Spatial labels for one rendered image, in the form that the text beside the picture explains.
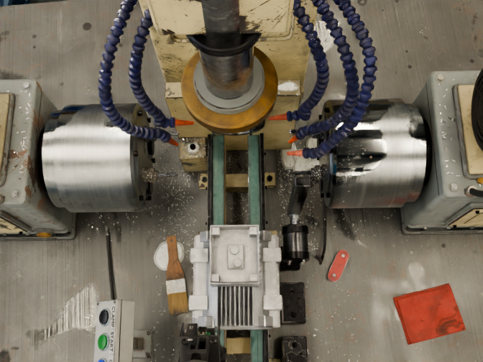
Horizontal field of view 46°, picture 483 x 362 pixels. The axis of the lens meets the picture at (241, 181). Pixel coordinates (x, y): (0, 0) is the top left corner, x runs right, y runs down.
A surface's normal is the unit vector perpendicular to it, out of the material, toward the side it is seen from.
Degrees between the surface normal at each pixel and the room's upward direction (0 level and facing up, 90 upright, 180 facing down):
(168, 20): 90
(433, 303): 1
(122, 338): 50
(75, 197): 62
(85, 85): 0
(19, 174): 0
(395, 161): 28
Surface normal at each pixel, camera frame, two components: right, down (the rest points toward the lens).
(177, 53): 0.01, 0.96
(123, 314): 0.76, -0.20
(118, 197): 0.00, 0.71
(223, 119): -0.02, -0.29
